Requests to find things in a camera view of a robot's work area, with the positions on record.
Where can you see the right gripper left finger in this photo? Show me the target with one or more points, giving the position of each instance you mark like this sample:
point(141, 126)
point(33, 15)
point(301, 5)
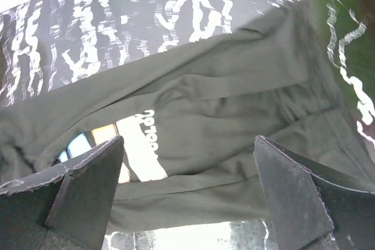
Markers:
point(66, 206)

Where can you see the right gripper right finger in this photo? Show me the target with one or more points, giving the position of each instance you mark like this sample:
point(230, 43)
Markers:
point(311, 205)

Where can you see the black printed t-shirt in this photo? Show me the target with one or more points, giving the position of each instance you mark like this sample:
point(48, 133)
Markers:
point(190, 118)

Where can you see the black marble pattern mat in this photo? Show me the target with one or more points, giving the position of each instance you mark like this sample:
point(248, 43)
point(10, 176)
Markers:
point(48, 44)

